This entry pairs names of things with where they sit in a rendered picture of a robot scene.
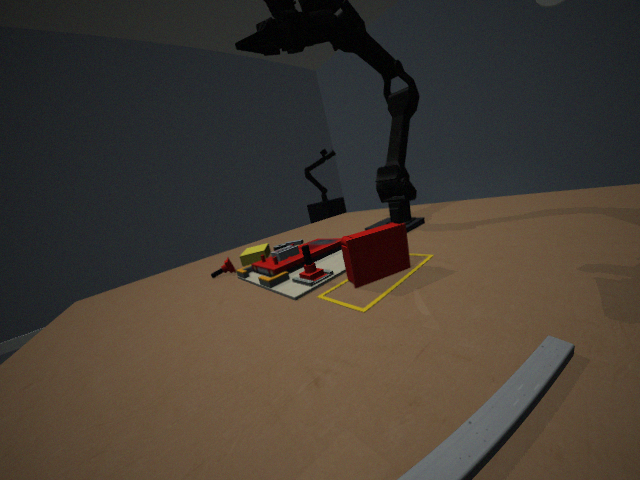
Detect yellow rectangular outline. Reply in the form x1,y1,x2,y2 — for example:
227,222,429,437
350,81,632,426
317,254,434,313

